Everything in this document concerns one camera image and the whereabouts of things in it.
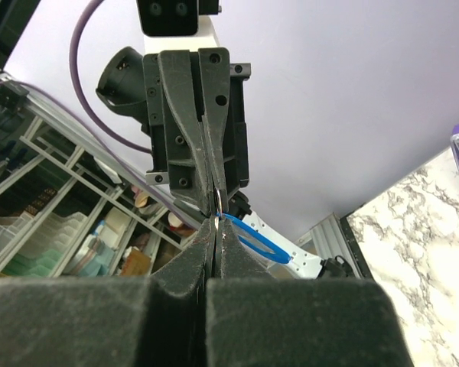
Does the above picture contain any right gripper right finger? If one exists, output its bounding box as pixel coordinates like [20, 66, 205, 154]
[205, 225, 412, 366]

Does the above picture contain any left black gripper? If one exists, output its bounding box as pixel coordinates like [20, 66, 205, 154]
[142, 47, 251, 214]

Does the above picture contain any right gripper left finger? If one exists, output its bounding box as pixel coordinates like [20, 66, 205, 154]
[0, 220, 216, 366]

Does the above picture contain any blue key tag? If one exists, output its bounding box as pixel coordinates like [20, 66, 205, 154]
[217, 213, 291, 265]

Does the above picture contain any metal keyring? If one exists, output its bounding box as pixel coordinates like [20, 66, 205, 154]
[214, 189, 224, 216]

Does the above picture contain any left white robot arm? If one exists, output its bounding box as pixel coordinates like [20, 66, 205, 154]
[96, 47, 353, 279]

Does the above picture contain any storage shelf with bins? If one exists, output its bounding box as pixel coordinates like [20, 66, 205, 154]
[0, 70, 196, 278]

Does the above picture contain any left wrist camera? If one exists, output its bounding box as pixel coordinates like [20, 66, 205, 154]
[137, 0, 222, 54]

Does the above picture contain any aluminium frame profile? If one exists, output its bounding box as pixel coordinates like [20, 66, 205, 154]
[295, 214, 353, 262]

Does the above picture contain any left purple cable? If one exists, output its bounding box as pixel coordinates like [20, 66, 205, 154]
[0, 0, 203, 226]

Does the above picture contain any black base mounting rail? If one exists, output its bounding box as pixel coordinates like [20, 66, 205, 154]
[339, 216, 373, 279]

